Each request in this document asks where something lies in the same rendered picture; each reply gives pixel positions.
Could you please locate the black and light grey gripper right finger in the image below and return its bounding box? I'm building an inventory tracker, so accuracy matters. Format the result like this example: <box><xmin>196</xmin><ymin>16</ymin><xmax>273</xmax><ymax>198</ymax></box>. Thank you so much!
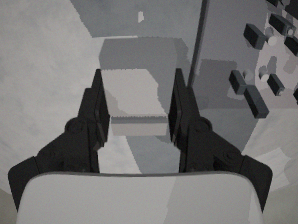
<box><xmin>168</xmin><ymin>68</ymin><xmax>273</xmax><ymax>213</ymax></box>

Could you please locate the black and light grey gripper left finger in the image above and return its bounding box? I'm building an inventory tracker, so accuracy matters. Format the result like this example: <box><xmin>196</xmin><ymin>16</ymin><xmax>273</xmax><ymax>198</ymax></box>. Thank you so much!
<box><xmin>8</xmin><ymin>69</ymin><xmax>110</xmax><ymax>212</ymax></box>

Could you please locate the grey fixture plate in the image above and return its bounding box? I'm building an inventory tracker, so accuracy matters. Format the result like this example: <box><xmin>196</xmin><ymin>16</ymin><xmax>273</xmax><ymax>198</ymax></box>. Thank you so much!
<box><xmin>187</xmin><ymin>0</ymin><xmax>298</xmax><ymax>109</ymax></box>

